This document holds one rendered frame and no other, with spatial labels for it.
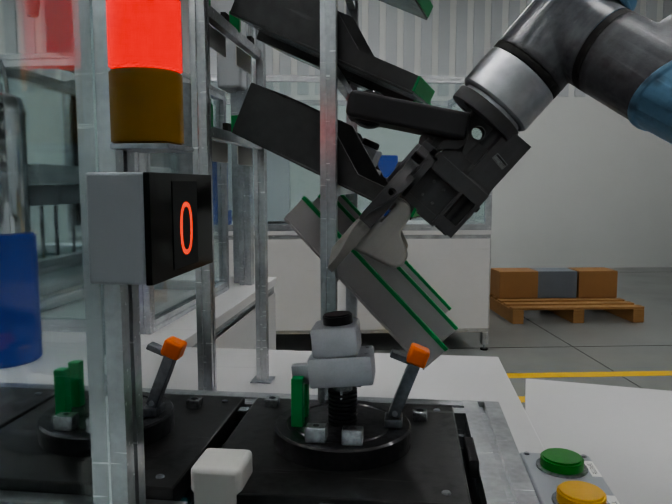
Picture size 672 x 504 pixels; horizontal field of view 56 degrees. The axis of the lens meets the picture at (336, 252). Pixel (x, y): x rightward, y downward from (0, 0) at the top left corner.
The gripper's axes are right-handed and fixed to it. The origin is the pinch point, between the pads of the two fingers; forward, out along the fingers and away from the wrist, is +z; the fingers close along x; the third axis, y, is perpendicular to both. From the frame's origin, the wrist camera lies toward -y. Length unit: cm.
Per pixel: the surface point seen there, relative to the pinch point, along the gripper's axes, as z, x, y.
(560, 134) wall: -201, 899, 123
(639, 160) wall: -251, 919, 237
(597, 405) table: -2, 46, 50
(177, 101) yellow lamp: -3.8, -19.4, -14.8
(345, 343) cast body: 5.8, -2.4, 6.6
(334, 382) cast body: 9.5, -2.4, 8.4
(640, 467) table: -2, 22, 49
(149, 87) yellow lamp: -3.5, -21.1, -16.2
